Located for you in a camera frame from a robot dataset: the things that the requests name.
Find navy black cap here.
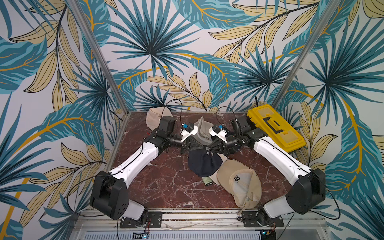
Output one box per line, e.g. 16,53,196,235
188,151,221,178

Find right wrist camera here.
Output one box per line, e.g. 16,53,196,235
209,125,227,143

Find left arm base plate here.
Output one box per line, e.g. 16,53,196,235
120,211,163,229

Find cream Colorado cap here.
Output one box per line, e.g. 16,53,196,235
209,154,228,186

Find tan khaki cap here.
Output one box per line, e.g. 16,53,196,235
217,159,262,212

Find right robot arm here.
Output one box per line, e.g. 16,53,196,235
210,116,326,219

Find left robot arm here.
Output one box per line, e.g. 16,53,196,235
90,116,199,225

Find green black cap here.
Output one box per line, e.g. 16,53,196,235
202,177,214,186

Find white perforated cap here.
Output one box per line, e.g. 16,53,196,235
194,117,213,145

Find yellow black toolbox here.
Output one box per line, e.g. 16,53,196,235
247,105,306,153

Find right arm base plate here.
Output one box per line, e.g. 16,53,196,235
238,211,285,228

